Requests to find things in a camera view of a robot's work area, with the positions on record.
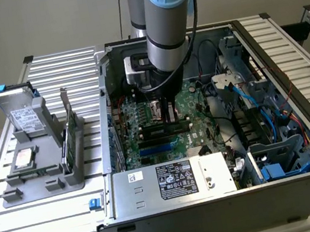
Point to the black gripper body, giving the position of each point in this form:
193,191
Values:
168,82

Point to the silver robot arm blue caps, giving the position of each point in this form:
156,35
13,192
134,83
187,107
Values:
161,15

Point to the metal CPU socket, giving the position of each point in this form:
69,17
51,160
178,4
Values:
154,110

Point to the round coin battery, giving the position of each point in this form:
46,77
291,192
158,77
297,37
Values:
192,88

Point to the black expansion slot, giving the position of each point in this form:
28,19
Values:
156,142

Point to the green motherboard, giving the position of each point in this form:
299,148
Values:
191,142

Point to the blue expansion slot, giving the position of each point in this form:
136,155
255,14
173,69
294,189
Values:
156,150

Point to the grey metal drive cage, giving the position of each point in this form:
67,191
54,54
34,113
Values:
234,78

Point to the silver power supply unit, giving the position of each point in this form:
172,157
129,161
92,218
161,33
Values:
148,195

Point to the open black PC case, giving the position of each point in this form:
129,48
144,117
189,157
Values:
192,226

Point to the blue case latch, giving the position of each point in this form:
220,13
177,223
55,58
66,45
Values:
94,203

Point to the grey disk bay blue clips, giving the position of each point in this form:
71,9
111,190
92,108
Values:
285,159

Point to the grey parts rack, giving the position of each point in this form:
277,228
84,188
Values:
39,142

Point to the black box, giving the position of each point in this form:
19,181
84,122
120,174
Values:
296,32

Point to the silver hard disk blue carrier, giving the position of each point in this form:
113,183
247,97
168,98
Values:
20,109

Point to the CPU chip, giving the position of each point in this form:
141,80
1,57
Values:
25,158

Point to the graphics card with metal bracket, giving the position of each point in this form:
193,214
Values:
69,131

